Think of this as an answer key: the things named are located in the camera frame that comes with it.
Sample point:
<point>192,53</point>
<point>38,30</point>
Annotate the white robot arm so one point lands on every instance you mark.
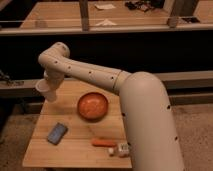
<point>145,107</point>

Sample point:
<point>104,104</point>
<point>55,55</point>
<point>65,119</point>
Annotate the orange bowl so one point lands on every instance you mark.
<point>92,106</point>

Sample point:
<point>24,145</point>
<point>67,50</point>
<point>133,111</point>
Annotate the folded white paper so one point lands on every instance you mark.
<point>106,22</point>

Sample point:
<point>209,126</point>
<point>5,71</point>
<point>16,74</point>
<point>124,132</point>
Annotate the white plastic bottle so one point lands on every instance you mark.
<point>121,150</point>

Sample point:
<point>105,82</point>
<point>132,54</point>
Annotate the blue sponge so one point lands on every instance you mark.
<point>57,133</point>

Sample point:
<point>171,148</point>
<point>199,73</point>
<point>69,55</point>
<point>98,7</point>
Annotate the wooden cutting board table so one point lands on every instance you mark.
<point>75,149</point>

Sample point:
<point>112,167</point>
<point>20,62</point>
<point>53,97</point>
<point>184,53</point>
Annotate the white paper sheet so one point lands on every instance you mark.
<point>105,6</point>

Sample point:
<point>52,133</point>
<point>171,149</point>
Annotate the grey metal post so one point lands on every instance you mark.
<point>83,4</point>
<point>175,10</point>

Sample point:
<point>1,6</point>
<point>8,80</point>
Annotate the grey metal post right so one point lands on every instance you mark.
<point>175,10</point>

